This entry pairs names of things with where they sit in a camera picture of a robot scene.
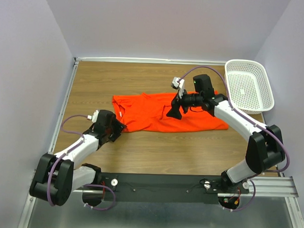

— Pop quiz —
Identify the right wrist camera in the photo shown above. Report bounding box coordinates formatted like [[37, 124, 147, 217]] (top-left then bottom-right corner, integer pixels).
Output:
[[171, 77, 185, 98]]

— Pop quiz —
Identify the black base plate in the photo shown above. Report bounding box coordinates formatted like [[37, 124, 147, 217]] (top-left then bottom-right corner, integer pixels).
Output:
[[101, 172, 249, 205]]

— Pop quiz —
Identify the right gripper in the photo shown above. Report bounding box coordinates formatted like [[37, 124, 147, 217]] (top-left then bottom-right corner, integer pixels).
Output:
[[165, 85, 203, 121]]

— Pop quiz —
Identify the white perforated basket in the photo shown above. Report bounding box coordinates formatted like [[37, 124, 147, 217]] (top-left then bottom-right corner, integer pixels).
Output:
[[225, 59, 275, 115]]

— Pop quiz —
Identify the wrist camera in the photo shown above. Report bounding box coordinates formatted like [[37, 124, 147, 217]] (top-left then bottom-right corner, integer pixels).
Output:
[[87, 109, 100, 123], [171, 77, 185, 98]]

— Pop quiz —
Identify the aluminium left rail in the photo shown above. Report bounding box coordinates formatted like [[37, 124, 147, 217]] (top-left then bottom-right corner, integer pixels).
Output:
[[43, 60, 79, 155]]

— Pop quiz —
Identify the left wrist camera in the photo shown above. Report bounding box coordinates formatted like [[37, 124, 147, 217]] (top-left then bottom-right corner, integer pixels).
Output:
[[87, 109, 100, 123]]

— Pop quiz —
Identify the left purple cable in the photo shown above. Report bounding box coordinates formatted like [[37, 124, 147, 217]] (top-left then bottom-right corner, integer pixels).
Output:
[[46, 113, 119, 211]]

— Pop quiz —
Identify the aluminium front rail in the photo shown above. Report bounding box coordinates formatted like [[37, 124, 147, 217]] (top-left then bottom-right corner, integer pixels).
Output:
[[29, 167, 300, 200]]

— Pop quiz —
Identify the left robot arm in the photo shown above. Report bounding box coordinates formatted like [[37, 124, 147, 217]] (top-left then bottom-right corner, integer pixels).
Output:
[[29, 109, 126, 207]]

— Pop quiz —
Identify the orange t-shirt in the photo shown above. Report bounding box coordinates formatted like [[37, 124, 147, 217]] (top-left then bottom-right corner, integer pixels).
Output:
[[112, 92, 229, 133]]

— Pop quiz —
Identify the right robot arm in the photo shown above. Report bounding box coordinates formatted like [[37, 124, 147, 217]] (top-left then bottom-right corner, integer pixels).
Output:
[[166, 74, 286, 193]]

